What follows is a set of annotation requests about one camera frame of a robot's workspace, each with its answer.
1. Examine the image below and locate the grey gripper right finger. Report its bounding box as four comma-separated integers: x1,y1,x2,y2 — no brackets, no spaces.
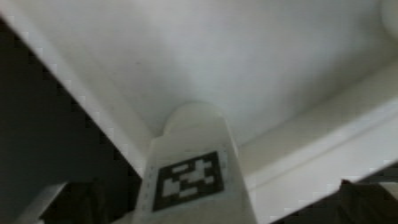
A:
277,181,398,224

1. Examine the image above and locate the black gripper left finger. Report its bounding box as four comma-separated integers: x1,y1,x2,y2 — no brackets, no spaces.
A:
10,180,129,224

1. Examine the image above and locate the white table leg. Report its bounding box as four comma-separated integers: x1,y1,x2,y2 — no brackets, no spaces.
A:
113,101,259,224

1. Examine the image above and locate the white square tabletop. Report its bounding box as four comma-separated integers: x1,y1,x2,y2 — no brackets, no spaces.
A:
0,0,398,173

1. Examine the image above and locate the white L-shaped obstacle fence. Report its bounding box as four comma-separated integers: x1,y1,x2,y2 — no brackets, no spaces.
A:
240,97,398,224

